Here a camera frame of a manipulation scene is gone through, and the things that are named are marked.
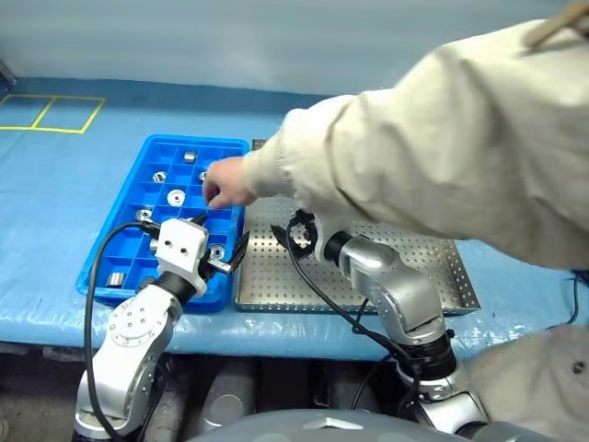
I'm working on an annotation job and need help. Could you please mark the beige jacket sleeved arm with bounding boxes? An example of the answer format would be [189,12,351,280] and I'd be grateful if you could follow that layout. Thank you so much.
[242,1,589,272]

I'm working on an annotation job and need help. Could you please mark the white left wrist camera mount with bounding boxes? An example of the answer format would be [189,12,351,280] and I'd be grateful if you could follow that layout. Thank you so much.
[153,217,210,297]

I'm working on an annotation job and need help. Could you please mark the blue compartment tray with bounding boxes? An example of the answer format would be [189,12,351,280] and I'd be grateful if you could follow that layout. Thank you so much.
[75,134,251,315]

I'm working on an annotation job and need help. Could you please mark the beige jacket torso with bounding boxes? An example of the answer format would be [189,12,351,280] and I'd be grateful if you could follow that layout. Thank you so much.
[463,323,589,442]

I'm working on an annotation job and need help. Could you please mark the bare person hand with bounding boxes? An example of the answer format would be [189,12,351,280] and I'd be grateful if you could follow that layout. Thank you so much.
[202,156,260,210]

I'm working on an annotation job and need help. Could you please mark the black power adapter cable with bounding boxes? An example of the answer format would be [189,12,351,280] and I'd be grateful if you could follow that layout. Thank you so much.
[545,274,582,331]

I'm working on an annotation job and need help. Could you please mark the perforated metal tray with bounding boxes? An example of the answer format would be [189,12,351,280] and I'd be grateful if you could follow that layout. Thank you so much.
[235,137,481,316]

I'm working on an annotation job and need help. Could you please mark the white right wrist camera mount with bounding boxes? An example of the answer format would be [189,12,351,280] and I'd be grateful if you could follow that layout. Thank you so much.
[312,212,345,264]

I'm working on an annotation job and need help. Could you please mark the dark grey domed cover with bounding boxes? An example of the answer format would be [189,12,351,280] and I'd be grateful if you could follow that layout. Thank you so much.
[187,409,461,442]

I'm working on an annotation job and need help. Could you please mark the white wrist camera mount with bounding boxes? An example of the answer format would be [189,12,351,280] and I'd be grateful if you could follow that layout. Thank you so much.
[312,212,345,264]
[153,217,210,297]

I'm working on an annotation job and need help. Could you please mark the grey rounded cylinder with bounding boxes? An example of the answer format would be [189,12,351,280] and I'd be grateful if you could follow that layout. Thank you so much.
[201,363,258,435]
[316,367,370,412]

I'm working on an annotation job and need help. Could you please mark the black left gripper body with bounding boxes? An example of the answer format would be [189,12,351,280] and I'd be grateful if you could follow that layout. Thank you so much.
[197,255,233,283]

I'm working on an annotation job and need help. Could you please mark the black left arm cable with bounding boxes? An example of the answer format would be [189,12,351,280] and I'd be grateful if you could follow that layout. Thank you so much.
[84,218,162,442]

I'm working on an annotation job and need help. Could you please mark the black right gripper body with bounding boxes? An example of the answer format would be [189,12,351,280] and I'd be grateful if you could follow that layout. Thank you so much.
[296,225,325,262]

